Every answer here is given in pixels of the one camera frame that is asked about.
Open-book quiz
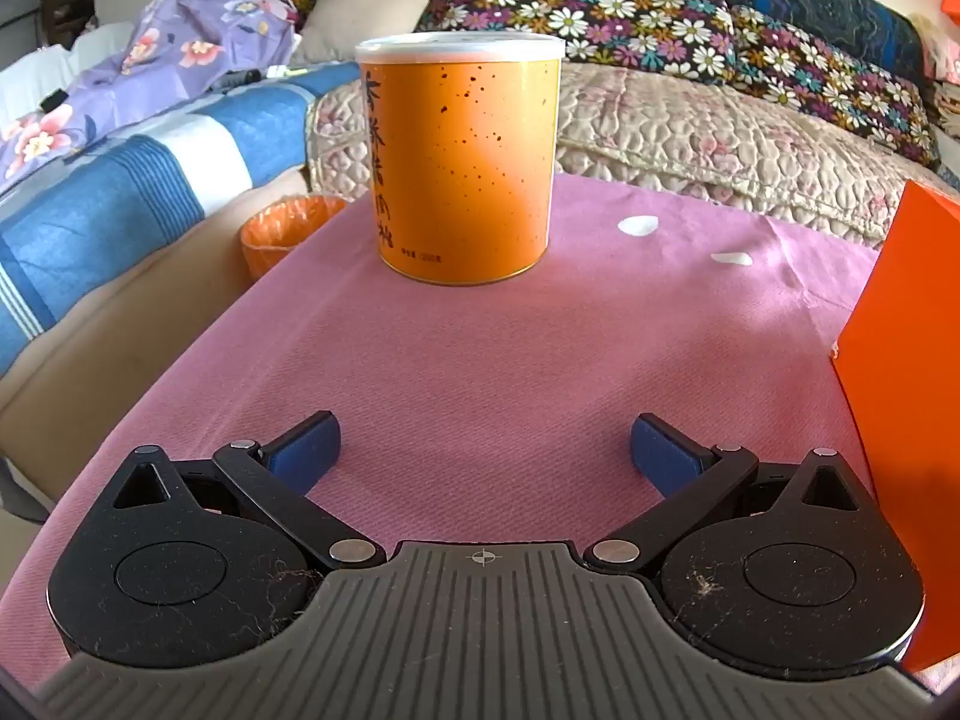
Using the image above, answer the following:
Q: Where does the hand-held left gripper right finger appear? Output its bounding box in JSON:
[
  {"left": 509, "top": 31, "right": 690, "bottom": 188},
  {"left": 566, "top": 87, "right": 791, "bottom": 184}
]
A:
[{"left": 583, "top": 412, "right": 875, "bottom": 572}]

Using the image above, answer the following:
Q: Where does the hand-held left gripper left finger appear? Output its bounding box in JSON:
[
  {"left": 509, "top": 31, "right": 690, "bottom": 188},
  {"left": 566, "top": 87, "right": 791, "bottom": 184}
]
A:
[{"left": 111, "top": 411, "right": 388, "bottom": 571}]

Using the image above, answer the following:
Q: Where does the orange cardboard box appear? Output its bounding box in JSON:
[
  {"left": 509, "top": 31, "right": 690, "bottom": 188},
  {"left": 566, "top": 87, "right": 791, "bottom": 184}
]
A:
[{"left": 831, "top": 180, "right": 960, "bottom": 672}]

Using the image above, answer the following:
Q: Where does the pink tablecloth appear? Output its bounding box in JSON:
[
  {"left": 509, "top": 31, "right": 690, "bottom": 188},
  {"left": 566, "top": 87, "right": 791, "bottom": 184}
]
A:
[{"left": 0, "top": 172, "right": 960, "bottom": 698}]

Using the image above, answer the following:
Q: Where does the orange trash bin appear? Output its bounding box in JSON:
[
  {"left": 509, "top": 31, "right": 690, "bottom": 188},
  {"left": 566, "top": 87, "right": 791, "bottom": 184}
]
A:
[{"left": 240, "top": 195, "right": 350, "bottom": 282}]

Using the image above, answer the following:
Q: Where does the beige sofa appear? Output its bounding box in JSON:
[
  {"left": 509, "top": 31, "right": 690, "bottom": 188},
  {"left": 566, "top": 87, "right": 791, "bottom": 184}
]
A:
[{"left": 0, "top": 172, "right": 316, "bottom": 496}]

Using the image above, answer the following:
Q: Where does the blue white striped blanket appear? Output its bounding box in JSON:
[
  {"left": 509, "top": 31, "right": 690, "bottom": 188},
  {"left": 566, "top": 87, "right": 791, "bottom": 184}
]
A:
[{"left": 0, "top": 64, "right": 361, "bottom": 376}]

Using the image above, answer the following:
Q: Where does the orange speckled canister white lid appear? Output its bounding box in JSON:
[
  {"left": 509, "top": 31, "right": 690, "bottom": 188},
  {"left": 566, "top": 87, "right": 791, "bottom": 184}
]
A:
[{"left": 355, "top": 33, "right": 565, "bottom": 287}]

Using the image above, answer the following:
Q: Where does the quilted beige sofa cover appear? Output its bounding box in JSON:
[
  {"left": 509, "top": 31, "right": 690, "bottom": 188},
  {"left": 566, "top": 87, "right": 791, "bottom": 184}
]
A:
[{"left": 306, "top": 60, "right": 960, "bottom": 248}]

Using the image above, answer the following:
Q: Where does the floral daisy cushion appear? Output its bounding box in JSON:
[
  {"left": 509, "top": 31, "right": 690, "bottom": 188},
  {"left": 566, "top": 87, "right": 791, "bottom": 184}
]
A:
[
  {"left": 731, "top": 6, "right": 942, "bottom": 166},
  {"left": 416, "top": 0, "right": 740, "bottom": 83}
]

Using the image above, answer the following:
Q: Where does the purple floral blanket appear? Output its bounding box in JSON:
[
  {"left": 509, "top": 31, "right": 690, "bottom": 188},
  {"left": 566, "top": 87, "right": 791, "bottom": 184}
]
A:
[{"left": 0, "top": 0, "right": 301, "bottom": 181}]

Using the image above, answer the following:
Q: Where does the beige pillow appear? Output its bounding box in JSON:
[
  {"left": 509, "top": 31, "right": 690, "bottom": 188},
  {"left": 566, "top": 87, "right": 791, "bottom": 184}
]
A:
[{"left": 300, "top": 0, "right": 449, "bottom": 65}]

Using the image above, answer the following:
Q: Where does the dark blue patterned cushion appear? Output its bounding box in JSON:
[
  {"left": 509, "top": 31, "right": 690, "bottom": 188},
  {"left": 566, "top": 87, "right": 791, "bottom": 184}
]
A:
[{"left": 712, "top": 0, "right": 923, "bottom": 83}]

